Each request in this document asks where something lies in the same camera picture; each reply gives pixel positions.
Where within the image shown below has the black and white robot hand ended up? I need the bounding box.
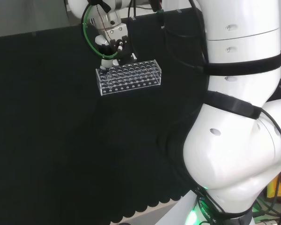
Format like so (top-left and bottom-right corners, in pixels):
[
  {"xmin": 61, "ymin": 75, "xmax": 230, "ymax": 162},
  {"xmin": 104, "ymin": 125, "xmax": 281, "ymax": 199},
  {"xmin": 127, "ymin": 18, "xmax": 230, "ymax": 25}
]
[{"xmin": 93, "ymin": 13, "xmax": 139, "ymax": 71}]

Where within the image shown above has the clear acrylic test tube rack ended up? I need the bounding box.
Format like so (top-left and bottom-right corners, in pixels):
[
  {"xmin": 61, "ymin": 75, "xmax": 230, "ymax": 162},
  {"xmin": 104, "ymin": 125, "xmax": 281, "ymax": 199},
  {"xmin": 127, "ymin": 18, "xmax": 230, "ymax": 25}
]
[{"xmin": 95, "ymin": 60, "xmax": 162, "ymax": 96}]

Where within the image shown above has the black bench cloth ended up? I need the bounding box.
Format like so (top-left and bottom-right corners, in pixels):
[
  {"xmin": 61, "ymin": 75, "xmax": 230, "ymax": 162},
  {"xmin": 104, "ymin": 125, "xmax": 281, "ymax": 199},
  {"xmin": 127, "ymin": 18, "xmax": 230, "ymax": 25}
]
[{"xmin": 0, "ymin": 7, "xmax": 213, "ymax": 224}]

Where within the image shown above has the yellow stop button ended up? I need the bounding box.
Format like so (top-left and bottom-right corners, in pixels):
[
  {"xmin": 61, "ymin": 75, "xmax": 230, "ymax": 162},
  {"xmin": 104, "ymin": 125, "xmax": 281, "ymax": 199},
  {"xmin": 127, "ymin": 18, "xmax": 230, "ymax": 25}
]
[{"xmin": 266, "ymin": 167, "xmax": 281, "ymax": 203}]

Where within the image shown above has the green cable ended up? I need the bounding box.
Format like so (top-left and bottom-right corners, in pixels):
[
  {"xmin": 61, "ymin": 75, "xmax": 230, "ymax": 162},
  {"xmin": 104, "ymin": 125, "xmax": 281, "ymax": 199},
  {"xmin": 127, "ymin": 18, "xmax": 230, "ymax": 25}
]
[{"xmin": 81, "ymin": 3, "xmax": 119, "ymax": 59}]

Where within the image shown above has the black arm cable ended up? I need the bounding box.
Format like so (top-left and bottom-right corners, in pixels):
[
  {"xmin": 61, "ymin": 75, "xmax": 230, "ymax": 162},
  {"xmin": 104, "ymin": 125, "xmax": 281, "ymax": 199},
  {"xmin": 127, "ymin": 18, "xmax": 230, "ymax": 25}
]
[
  {"xmin": 154, "ymin": 7, "xmax": 206, "ymax": 72},
  {"xmin": 188, "ymin": 0, "xmax": 211, "ymax": 68}
]

